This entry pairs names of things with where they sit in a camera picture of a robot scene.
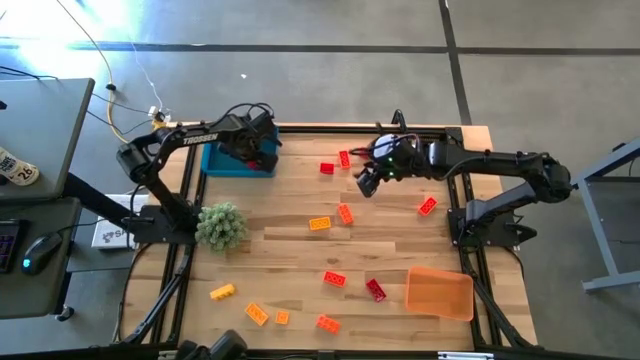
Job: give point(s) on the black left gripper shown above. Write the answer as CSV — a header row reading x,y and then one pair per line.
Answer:
x,y
247,137

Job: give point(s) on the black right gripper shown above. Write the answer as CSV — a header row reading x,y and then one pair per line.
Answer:
x,y
412,167

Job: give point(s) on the orange toy building block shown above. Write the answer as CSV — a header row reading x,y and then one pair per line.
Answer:
x,y
344,159
334,279
428,206
345,214
328,324

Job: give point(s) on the yellow-orange toy building block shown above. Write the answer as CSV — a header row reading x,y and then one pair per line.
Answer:
x,y
256,314
320,223

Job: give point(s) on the dark red toy building block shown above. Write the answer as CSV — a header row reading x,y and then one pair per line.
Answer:
x,y
376,290

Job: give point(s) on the yellow toy building block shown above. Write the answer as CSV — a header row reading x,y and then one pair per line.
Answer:
x,y
222,291

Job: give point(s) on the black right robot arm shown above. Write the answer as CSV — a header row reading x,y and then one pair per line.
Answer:
x,y
500,162

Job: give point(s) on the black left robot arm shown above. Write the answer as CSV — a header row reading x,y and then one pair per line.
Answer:
x,y
200,137

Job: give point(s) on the blue plastic bin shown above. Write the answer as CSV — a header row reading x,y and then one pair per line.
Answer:
x,y
220,162

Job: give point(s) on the small red square block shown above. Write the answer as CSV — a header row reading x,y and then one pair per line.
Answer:
x,y
327,168

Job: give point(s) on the green potted succulent plant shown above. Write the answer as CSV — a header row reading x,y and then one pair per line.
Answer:
x,y
221,227

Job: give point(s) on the white power plug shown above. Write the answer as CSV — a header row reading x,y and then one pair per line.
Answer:
x,y
153,110

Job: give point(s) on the orange plastic bin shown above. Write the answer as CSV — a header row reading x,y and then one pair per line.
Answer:
x,y
440,295

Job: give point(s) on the small yellow-orange square block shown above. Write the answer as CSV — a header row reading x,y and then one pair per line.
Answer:
x,y
282,317

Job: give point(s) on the black diagonal beam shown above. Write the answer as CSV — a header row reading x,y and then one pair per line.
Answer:
x,y
95,199

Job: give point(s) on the white printed box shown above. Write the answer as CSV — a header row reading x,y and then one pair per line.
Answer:
x,y
107,237

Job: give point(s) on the black computer mouse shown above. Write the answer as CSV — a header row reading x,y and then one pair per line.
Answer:
x,y
42,250

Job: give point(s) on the white labelled bottle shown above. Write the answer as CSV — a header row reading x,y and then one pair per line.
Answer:
x,y
17,170

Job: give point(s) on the black desk caster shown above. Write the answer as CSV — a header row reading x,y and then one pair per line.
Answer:
x,y
65,314

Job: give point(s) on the black keyboard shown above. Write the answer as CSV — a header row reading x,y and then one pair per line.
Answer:
x,y
7,245

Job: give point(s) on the dark grey desk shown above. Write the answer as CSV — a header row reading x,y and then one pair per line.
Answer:
x,y
30,295

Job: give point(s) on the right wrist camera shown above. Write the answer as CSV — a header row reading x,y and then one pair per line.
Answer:
x,y
387,146

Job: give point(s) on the silver metal bracket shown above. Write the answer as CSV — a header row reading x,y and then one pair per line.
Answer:
x,y
465,356

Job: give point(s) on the grey metal table frame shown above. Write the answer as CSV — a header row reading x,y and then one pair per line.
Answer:
x,y
599,230

